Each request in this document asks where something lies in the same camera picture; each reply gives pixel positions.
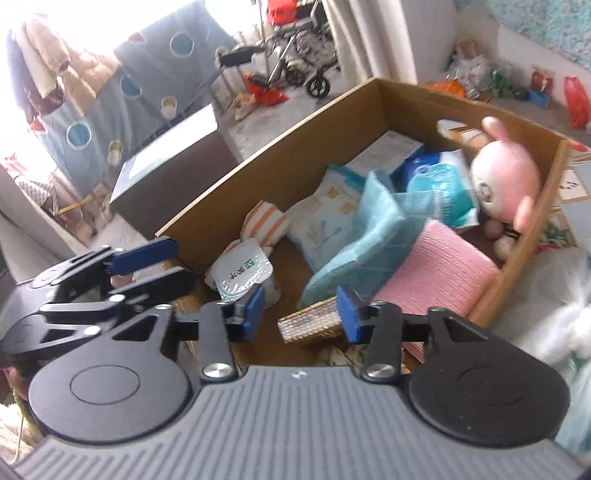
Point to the floral teal wall cloth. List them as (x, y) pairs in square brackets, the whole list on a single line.
[(562, 26)]

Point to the blue white carton box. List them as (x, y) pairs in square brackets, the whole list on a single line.
[(387, 153)]

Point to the red plastic bag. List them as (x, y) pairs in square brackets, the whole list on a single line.
[(578, 103)]

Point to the white gold small box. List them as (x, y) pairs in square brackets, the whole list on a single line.
[(317, 322)]

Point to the dark blue patterned quilt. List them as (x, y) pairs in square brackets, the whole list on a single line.
[(166, 67)]

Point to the white curtain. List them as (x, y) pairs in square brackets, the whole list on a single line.
[(372, 40)]

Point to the light blue checkered towel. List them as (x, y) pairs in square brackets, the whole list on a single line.
[(386, 226)]

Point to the orange striped towel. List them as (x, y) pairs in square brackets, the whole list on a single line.
[(265, 223)]

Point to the FamilyMart plastic bag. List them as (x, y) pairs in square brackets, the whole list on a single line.
[(548, 316)]

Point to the green camouflage cloth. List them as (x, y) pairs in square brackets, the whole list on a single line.
[(354, 355)]

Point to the clear tissue pack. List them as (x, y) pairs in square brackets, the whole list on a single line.
[(241, 267)]

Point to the cotton swab bag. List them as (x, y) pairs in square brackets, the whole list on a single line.
[(320, 224)]

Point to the wheelchair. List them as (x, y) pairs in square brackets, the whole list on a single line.
[(295, 48)]

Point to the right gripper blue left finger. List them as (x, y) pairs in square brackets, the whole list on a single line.
[(222, 323)]

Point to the brown cardboard box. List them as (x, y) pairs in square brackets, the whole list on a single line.
[(291, 168)]

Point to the blue white wipes pack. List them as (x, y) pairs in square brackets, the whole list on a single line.
[(446, 175)]

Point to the pink knitted cloth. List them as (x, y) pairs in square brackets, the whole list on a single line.
[(442, 270)]

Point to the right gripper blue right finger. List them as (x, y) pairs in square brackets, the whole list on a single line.
[(380, 326)]

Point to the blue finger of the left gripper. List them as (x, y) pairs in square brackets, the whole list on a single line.
[(126, 262), (164, 287)]

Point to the orange snack bag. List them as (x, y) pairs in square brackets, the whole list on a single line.
[(451, 87)]

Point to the pink plush doll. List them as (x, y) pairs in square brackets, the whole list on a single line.
[(507, 183)]

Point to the beige padded jacket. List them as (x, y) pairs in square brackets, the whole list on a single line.
[(47, 72)]

